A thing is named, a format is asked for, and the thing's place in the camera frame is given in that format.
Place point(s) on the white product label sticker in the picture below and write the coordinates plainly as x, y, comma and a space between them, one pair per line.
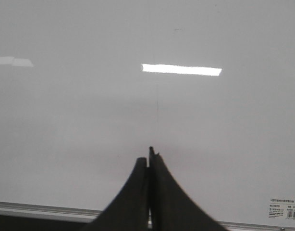
282, 208

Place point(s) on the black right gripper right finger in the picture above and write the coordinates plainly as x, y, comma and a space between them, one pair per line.
171, 208

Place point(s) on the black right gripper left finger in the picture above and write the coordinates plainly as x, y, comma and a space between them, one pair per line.
129, 210

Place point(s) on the white whiteboard with aluminium frame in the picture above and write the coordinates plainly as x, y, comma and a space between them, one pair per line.
87, 86

